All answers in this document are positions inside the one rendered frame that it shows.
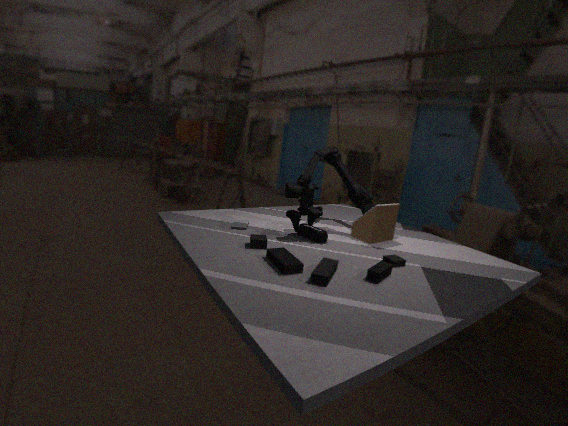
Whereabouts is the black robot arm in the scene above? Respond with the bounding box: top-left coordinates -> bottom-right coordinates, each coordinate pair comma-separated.
285,146 -> 375,220

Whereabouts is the dark grey controller unit with green rocker switches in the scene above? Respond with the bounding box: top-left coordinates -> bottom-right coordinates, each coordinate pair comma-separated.
297,223 -> 328,243

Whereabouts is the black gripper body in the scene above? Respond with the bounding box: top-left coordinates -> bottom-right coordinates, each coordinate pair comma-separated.
286,198 -> 315,219

